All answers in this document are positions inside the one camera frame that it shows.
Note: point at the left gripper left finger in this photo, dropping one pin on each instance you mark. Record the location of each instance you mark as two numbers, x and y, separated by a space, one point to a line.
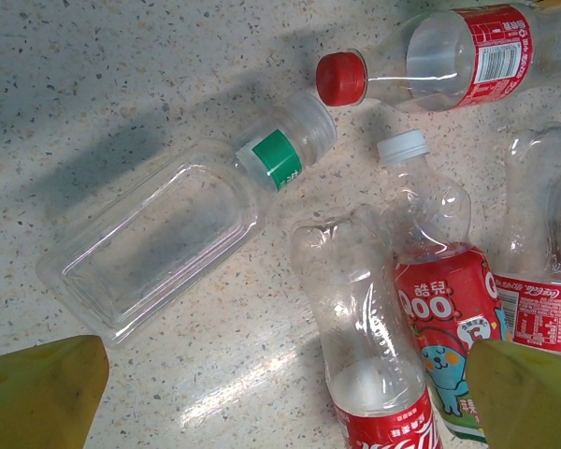
33 397

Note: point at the Qoo bottle white cap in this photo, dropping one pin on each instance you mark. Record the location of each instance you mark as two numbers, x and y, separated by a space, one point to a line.
430 290

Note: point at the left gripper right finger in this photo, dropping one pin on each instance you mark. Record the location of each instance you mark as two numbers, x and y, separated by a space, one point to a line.
533 402

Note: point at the clear cola bottle red label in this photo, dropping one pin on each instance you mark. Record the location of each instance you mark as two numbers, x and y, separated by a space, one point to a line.
542 304
350 304

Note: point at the square clear bottle green label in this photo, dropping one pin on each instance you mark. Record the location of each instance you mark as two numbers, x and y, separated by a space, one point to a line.
159 243

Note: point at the clear bottle red cap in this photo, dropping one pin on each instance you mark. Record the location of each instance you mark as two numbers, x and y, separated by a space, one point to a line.
449 56

